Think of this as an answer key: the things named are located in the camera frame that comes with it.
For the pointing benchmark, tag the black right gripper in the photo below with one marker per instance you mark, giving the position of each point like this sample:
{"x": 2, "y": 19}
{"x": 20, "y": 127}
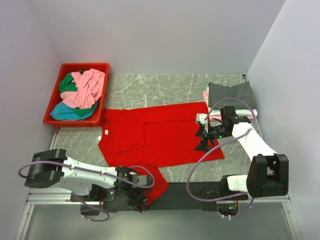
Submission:
{"x": 203, "y": 146}

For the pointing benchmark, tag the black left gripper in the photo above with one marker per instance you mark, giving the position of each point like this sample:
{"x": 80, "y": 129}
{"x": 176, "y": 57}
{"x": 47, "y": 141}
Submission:
{"x": 135, "y": 202}

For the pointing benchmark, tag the red t-shirt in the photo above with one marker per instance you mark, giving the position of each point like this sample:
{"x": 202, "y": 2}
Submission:
{"x": 151, "y": 137}

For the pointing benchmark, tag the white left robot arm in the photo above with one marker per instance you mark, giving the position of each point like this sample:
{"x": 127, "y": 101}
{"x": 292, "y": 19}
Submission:
{"x": 52, "y": 168}

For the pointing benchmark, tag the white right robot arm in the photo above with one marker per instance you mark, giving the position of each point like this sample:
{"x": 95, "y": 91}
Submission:
{"x": 268, "y": 175}

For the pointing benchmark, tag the folded pink t-shirt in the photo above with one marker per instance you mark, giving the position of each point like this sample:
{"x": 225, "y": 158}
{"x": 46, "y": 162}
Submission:
{"x": 215, "y": 117}

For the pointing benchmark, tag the folded white t-shirt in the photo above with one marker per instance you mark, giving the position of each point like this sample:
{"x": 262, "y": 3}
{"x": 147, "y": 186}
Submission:
{"x": 231, "y": 102}

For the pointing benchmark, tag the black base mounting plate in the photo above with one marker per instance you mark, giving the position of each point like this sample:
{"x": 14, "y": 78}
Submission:
{"x": 216, "y": 189}

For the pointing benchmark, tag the folded dark grey t-shirt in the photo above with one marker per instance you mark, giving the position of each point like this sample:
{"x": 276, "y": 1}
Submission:
{"x": 241, "y": 92}

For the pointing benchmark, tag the red plastic bin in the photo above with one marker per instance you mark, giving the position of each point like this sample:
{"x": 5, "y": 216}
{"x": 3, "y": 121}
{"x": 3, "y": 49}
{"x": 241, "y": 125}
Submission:
{"x": 78, "y": 96}

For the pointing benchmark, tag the crumpled teal t-shirt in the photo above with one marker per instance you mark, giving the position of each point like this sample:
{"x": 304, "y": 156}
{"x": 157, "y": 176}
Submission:
{"x": 62, "y": 112}

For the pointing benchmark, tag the crumpled green t-shirt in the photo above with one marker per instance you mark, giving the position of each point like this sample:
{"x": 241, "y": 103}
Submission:
{"x": 67, "y": 85}

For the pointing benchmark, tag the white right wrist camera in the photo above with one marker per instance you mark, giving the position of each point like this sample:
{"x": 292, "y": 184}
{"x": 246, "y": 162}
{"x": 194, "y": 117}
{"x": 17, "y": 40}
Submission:
{"x": 202, "y": 120}

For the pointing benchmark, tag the aluminium frame rail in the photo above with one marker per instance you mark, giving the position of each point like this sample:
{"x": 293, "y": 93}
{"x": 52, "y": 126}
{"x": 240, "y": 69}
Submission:
{"x": 175, "y": 197}

